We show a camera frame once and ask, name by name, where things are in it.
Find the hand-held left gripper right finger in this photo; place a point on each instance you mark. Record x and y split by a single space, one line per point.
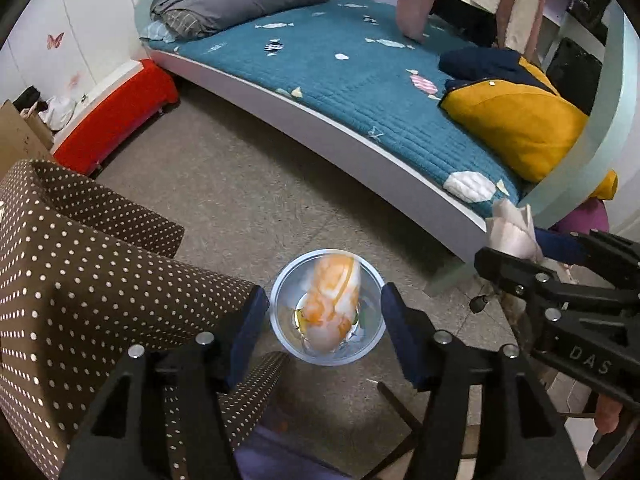
405 340

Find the lavender cloth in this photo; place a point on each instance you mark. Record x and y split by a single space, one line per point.
280 450

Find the black bag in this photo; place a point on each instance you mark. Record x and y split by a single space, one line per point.
570 70

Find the pink butterfly sticker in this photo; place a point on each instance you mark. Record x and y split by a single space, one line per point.
55 40

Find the teal quilted bedspread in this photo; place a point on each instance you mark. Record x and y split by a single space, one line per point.
325 75

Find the white wardrobe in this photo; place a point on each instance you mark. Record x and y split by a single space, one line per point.
75 10

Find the black cloth item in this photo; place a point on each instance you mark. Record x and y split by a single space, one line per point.
27 99

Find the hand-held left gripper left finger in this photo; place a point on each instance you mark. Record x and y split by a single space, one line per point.
247 330

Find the red and white low bench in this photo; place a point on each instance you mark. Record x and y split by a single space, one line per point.
125 110

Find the purple cloth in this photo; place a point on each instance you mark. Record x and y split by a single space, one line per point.
585 215

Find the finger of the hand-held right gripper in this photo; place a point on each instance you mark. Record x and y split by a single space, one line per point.
557 246
515 272

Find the grey plaid pillow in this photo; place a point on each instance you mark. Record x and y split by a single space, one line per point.
185 25

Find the brown cardboard box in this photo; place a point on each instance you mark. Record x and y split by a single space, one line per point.
20 140

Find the navy garment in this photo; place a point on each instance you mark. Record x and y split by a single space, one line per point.
480 62

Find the beige paper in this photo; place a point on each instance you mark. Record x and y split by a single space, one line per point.
510 235

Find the dark wooden table leg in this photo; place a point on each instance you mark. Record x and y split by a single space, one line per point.
397 407

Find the yellow cushion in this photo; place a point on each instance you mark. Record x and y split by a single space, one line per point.
520 120

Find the orange and white plastic bag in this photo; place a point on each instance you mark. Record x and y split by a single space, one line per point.
330 290

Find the person's right hand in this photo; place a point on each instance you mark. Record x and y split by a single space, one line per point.
607 415

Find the metal bowl bin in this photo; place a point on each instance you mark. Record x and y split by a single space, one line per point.
290 320

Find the black chair caster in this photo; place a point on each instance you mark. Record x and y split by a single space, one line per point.
480 302

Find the mint and white bunk bed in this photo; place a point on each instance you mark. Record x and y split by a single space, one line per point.
350 160

